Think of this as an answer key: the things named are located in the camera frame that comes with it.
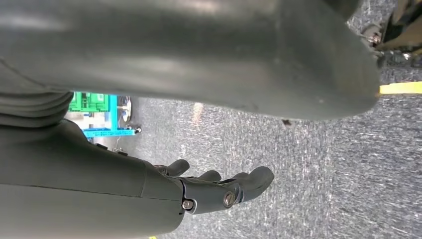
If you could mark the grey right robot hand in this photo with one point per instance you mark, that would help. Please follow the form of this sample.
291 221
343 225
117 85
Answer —
82 184

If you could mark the blue metal shelf rack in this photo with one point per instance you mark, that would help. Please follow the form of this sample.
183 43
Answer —
113 112

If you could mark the green plastic crate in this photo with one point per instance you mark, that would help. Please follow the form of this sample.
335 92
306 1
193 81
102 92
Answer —
89 102

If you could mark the dark robot body shell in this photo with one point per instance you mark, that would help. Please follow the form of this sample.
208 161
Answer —
343 6

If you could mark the silver robot foot plate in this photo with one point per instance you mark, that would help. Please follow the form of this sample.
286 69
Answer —
371 34

